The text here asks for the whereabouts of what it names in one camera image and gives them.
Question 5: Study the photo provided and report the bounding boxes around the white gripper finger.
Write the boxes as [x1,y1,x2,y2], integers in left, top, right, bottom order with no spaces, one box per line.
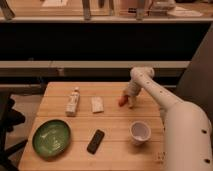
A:
[128,97,136,109]
[122,90,129,97]

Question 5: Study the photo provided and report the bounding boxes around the red pepper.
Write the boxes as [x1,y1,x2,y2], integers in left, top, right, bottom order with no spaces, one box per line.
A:
[118,95,128,107]

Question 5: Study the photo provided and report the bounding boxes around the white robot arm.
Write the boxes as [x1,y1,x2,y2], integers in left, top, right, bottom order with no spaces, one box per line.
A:
[123,67,213,171]

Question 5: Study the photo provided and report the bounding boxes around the green ceramic bowl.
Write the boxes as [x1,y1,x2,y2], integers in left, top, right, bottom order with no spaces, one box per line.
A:
[32,119,71,159]

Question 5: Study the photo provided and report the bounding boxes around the white folded packet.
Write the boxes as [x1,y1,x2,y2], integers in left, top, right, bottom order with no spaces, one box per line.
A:
[91,97,104,113]

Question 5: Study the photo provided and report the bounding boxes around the white paper cup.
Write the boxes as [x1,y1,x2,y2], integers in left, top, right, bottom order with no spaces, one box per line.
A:
[129,121,151,146]

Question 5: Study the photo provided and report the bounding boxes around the black phone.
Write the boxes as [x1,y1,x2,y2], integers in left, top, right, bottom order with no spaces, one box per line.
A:
[87,130,105,154]

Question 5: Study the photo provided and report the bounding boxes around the white tube bottle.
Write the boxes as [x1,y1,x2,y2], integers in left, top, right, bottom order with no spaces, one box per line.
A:
[66,87,80,117]

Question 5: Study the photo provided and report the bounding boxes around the black office chair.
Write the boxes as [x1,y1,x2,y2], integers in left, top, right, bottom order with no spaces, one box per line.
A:
[0,92,27,171]

